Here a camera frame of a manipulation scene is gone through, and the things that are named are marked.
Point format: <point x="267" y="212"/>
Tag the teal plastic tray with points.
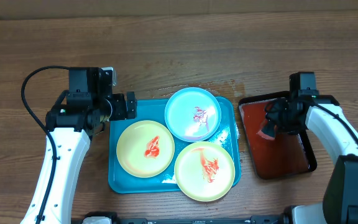
<point x="123" y="183"/>

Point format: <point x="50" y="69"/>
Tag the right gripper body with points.
<point x="280" y="114"/>

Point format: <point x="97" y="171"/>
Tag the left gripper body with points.
<point x="118" y="112"/>

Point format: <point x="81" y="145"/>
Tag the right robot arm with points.
<point x="326" y="120"/>

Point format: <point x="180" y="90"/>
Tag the yellow plate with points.
<point x="204" y="171"/>
<point x="145" y="149"/>

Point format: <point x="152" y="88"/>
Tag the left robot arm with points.
<point x="79" y="113"/>

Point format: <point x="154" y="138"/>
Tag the black tray with red water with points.
<point x="286" y="155"/>

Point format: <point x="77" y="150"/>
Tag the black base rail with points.
<point x="112" y="217"/>

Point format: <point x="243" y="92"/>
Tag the light blue plate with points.
<point x="192" y="114"/>

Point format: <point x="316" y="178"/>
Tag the dark cleaning sponge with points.
<point x="267" y="130"/>

